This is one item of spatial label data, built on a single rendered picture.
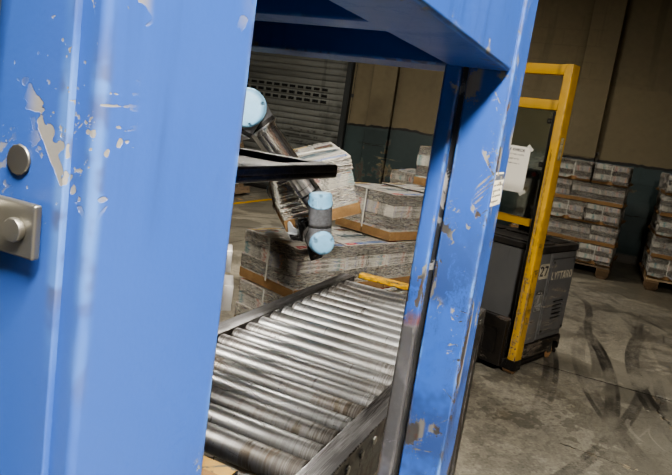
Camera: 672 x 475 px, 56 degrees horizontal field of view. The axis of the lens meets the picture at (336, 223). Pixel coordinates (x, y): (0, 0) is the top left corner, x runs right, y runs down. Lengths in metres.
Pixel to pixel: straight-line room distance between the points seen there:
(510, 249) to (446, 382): 3.31
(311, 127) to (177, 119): 10.23
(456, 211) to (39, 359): 0.60
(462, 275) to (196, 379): 0.54
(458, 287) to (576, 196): 6.99
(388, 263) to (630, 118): 6.70
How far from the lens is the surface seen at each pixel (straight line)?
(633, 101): 9.38
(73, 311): 0.20
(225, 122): 0.23
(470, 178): 0.75
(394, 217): 2.99
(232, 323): 1.71
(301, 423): 1.25
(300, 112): 10.53
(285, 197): 2.26
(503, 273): 4.13
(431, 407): 0.82
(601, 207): 7.74
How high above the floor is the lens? 1.37
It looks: 9 degrees down
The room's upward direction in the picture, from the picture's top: 8 degrees clockwise
